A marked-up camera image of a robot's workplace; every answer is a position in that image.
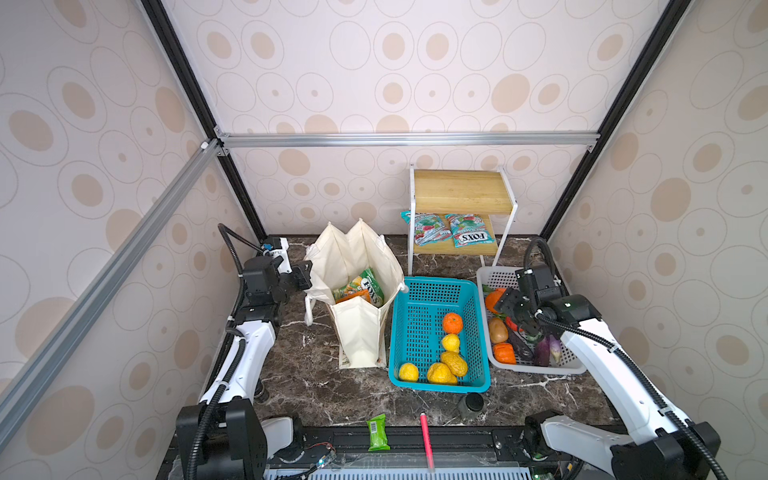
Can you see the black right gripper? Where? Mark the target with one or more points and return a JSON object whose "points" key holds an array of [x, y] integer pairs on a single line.
{"points": [[507, 302]]}

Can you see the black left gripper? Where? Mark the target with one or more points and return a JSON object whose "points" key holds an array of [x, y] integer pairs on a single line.
{"points": [[303, 276]]}

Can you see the orange pink snack bag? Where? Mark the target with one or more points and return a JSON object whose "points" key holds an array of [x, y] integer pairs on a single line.
{"points": [[363, 294]]}

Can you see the floral canvas grocery bag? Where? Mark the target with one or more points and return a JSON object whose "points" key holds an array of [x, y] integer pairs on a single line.
{"points": [[337, 258]]}

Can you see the green yellow snack bag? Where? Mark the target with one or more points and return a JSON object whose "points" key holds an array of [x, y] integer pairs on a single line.
{"points": [[365, 280]]}

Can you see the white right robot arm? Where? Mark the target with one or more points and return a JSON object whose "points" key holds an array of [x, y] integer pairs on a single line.
{"points": [[660, 442]]}

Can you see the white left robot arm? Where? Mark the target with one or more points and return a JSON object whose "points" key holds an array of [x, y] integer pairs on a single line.
{"points": [[221, 436]]}

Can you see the teal Fox's candy bag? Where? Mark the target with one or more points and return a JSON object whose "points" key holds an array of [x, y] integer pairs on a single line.
{"points": [[468, 230]]}

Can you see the teal red candy bag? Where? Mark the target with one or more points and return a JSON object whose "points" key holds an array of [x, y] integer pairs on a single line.
{"points": [[429, 229]]}

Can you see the yellow potato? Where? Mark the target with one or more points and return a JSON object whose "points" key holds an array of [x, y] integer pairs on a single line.
{"points": [[498, 331]]}

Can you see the white plastic basket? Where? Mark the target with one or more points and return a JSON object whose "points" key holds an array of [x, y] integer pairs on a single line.
{"points": [[489, 278]]}

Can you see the orange bell pepper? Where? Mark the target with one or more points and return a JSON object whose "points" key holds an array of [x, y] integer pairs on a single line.
{"points": [[504, 353]]}

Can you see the orange tangerine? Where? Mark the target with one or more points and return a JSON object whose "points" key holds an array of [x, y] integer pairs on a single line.
{"points": [[452, 323]]}

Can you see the small yellow lemon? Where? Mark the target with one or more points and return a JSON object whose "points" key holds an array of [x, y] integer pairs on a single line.
{"points": [[451, 343]]}

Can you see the black cylinder knob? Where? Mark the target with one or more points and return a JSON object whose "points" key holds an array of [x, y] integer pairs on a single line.
{"points": [[261, 394]]}

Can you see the black round cap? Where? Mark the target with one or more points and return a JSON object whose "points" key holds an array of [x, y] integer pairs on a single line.
{"points": [[474, 402]]}

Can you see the teal plastic basket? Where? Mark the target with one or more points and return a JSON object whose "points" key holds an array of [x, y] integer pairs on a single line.
{"points": [[416, 332]]}

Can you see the yellow fruit front centre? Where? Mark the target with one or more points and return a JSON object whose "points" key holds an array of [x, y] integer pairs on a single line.
{"points": [[439, 373]]}

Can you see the yellow lemon front left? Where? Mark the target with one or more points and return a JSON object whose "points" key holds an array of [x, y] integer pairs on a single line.
{"points": [[408, 372]]}

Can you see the pink pen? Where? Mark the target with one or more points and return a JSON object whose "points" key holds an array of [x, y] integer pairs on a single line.
{"points": [[427, 442]]}

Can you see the green snack packet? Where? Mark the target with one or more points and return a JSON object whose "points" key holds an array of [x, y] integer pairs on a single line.
{"points": [[378, 440]]}

